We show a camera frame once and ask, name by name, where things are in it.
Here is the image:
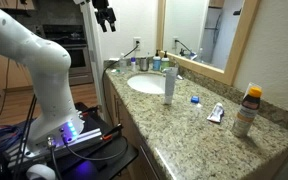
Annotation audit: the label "blue soap pump bottle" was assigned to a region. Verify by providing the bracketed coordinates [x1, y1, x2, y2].
[152, 49, 162, 72]

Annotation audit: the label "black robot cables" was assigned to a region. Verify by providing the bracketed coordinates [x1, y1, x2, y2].
[12, 94, 38, 180]

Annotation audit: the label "white CeraVe cleanser tube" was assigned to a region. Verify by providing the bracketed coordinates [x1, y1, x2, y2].
[163, 66, 179, 106]

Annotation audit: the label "black robot cart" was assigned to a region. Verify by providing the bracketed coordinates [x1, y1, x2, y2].
[50, 101, 139, 180]

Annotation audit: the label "metal cabinet handle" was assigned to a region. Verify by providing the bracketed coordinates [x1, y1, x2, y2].
[113, 94, 121, 126]
[138, 144, 160, 180]

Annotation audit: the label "green soap pump bottle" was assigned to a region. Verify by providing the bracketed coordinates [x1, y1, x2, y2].
[160, 50, 171, 72]

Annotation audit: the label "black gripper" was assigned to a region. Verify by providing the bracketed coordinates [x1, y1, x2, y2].
[92, 0, 117, 33]

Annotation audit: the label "clear plastic bottle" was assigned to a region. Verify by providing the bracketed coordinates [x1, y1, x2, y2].
[118, 53, 128, 75]

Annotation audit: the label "black kitchen oven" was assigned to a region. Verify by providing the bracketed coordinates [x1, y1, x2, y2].
[42, 23, 94, 86]

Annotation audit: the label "black orange clamp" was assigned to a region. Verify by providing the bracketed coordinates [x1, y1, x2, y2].
[101, 123, 124, 141]
[80, 104, 100, 118]

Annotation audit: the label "white round caster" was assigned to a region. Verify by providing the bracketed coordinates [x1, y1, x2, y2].
[25, 163, 57, 180]

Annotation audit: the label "chrome sink faucet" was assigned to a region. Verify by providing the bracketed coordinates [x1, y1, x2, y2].
[161, 66, 184, 81]

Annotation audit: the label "aluminium robot mounting base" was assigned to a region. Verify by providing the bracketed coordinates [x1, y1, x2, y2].
[3, 128, 105, 165]

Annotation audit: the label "black power cable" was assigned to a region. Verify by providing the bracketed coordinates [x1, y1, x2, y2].
[101, 41, 140, 118]

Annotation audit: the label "blue red cable bundle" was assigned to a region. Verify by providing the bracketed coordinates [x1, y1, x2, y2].
[0, 124, 23, 156]

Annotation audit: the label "silver metal cup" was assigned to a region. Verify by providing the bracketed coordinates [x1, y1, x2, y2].
[139, 57, 150, 72]

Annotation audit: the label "wooden vanity cabinet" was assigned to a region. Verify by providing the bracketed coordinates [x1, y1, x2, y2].
[103, 76, 172, 180]

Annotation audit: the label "black looped base cable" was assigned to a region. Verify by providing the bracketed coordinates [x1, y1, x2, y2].
[62, 134, 130, 163]

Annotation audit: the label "sunscreen spray bottle orange cap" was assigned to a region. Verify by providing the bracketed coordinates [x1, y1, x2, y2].
[231, 85, 263, 139]

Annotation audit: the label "small clear plastic item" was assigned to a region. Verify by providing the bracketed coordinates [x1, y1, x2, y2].
[195, 103, 203, 116]

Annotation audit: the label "small white toothpaste tube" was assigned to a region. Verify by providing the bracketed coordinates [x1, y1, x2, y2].
[206, 102, 226, 124]

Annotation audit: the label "white oval sink basin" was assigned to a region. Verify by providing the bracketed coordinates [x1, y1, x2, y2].
[127, 72, 168, 95]

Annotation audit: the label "small bottle blue cap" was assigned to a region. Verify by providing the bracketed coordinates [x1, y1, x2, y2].
[130, 57, 137, 73]

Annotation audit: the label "white door frame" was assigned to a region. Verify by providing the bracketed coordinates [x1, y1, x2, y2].
[79, 3, 107, 118]

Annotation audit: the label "white wall outlet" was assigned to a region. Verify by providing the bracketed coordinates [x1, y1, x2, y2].
[133, 36, 142, 51]

